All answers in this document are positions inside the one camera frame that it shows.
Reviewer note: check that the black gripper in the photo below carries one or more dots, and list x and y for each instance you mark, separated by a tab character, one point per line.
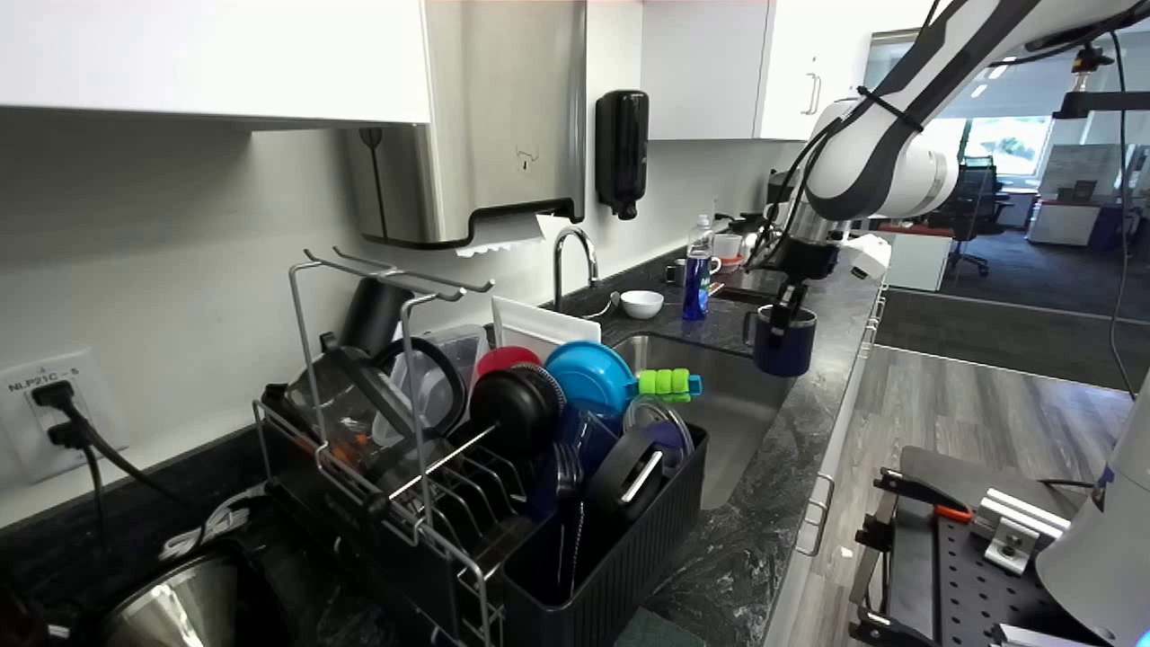
792	297

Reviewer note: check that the blue travel mug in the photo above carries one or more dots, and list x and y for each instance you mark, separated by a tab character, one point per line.
782	354

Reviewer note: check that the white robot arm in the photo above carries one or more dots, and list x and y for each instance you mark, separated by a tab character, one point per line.
869	151

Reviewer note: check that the steel sink basin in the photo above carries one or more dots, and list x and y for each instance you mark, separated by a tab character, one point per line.
738	406

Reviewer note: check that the black dish rack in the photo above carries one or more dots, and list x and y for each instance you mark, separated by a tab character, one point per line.
380	449

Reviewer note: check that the blue dish soap bottle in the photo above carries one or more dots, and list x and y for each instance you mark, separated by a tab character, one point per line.
695	282

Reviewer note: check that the small white bowl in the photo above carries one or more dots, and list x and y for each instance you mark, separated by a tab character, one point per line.
642	304

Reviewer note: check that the black office chair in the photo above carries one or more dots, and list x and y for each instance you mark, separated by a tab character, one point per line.
972	210

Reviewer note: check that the black soap dispenser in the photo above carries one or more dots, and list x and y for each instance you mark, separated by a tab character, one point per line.
623	150

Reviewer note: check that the black round lid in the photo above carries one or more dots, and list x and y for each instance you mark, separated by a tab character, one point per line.
517	410

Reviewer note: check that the steel paper towel dispenser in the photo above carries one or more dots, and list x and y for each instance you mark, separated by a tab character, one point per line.
501	134

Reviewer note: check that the white upper cabinet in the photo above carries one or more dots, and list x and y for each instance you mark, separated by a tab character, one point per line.
237	59

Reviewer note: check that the steel mixing bowl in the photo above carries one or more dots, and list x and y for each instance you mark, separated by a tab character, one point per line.
188	604

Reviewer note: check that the white wall outlet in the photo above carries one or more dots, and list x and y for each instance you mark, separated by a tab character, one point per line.
27	449

